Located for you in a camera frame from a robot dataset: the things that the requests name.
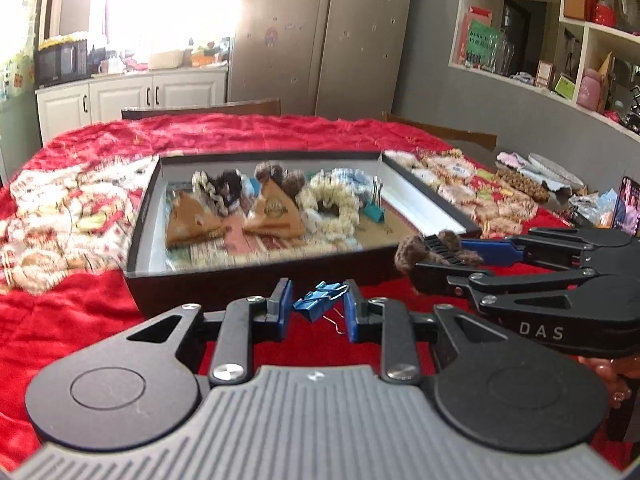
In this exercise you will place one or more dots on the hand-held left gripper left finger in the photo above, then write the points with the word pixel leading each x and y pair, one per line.
pixel 284 307

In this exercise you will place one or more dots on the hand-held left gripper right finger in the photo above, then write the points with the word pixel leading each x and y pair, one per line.
pixel 352 312

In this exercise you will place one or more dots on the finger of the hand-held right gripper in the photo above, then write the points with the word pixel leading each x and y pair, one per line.
pixel 450 282
pixel 492 250

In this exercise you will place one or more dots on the blue binder clip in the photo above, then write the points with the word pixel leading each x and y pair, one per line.
pixel 315 305

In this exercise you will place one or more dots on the brown furry hair claw clip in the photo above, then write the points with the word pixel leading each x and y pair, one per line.
pixel 415 255

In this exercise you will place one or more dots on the black shallow cardboard box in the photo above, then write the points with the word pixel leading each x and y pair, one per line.
pixel 200 285

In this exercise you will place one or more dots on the cream crocheted scrunchie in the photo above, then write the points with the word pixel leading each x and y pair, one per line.
pixel 340 220

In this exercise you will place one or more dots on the round-label brown triangular packet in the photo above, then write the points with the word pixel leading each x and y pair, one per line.
pixel 275 212

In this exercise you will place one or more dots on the teal binder clip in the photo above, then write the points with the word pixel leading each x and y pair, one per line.
pixel 375 212

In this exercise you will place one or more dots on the plain brown triangular packet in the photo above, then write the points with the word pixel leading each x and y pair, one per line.
pixel 192 222

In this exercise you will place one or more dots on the black scrunchie with white trim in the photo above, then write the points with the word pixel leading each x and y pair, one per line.
pixel 222 190

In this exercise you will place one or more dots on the light blue crocheted scrunchie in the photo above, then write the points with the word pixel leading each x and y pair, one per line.
pixel 350 177

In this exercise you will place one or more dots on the person's right hand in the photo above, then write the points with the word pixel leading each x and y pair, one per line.
pixel 612 372

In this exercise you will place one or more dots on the wooden bead trivet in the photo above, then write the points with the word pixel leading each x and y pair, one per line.
pixel 522 185

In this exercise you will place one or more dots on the pink crumpled paper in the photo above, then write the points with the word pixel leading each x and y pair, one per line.
pixel 510 160

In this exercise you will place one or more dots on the white plate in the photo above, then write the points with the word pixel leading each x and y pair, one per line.
pixel 555 167

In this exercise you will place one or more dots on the smartphone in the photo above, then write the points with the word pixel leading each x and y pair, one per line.
pixel 627 205

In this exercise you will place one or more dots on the dark wooden chair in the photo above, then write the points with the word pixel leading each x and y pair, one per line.
pixel 200 109
pixel 450 132

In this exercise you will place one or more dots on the pink thermos bottle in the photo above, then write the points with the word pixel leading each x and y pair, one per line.
pixel 590 91

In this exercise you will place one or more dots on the green sign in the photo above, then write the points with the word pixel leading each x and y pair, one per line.
pixel 482 45

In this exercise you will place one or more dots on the red printed blanket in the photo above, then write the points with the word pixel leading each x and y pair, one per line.
pixel 70 300

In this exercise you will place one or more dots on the white kitchen cabinet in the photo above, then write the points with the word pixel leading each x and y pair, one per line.
pixel 125 97

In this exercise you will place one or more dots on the white plastic tub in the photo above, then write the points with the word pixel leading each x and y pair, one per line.
pixel 165 60

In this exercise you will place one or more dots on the silver refrigerator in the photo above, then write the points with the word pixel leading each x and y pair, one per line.
pixel 320 35

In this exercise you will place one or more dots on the white mug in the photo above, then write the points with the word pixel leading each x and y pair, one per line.
pixel 107 66

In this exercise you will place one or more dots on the black microwave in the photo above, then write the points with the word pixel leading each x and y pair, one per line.
pixel 57 64

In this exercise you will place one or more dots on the white wall shelf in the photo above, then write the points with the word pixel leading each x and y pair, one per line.
pixel 570 15

